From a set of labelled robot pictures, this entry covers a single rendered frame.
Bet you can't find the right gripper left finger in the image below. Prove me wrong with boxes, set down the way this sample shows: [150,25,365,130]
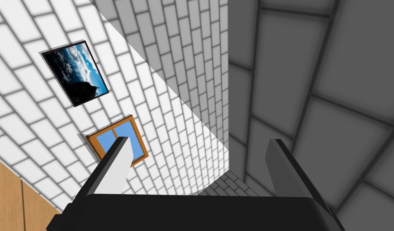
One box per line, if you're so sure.
[75,136,134,200]

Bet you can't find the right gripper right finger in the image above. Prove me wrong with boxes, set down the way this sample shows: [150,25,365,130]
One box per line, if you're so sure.
[265,138,330,211]

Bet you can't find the wooden framed window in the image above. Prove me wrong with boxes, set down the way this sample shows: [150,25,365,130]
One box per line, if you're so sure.
[85,115,149,168]

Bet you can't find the black framed sky picture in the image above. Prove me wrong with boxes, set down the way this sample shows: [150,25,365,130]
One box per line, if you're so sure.
[40,40,109,107]

